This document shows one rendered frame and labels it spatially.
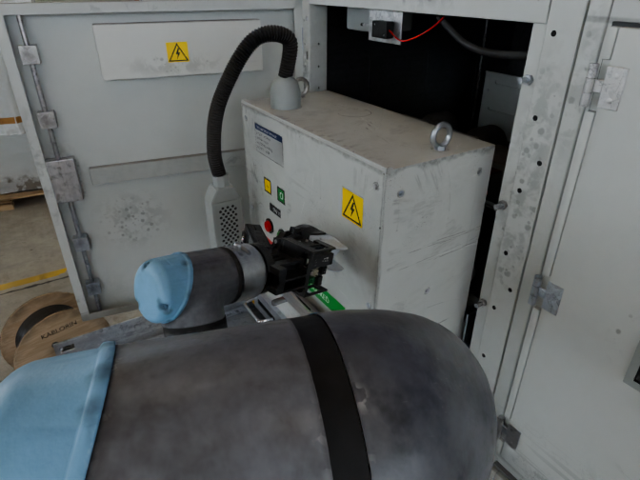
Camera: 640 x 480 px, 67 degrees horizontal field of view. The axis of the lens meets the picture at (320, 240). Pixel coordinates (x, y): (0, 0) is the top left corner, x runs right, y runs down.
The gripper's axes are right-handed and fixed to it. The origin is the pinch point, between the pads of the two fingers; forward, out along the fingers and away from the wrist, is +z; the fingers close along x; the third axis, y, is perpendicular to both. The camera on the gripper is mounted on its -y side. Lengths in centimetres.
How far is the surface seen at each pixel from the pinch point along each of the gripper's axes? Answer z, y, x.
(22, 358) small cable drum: -1, -142, -100
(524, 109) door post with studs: 10.8, 21.1, 27.2
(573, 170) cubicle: 7.2, 30.8, 20.6
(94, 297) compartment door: -9, -65, -36
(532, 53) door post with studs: 9.0, 20.7, 34.4
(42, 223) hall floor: 72, -323, -107
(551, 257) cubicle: 10.6, 31.0, 7.9
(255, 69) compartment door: 16, -44, 26
